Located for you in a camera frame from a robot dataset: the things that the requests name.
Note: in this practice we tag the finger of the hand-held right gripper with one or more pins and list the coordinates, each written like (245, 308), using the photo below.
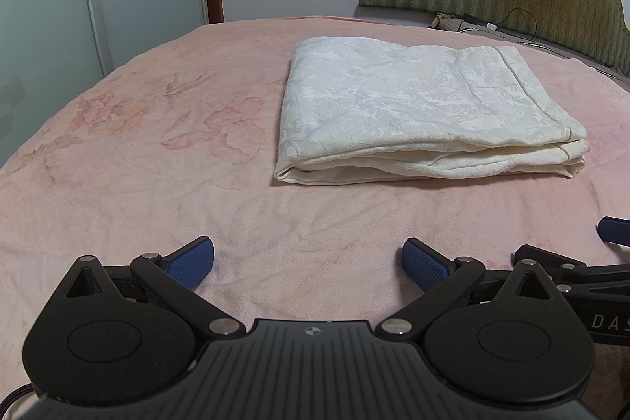
(614, 229)
(546, 256)

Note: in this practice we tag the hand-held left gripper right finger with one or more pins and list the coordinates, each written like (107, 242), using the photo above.
(423, 265)

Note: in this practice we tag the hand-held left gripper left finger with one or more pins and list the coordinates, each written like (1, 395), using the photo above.
(189, 260)

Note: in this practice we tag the white quilted blanket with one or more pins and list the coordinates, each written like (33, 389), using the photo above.
(418, 105)

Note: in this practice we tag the pink floral bed blanket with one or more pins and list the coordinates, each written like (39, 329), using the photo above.
(147, 164)

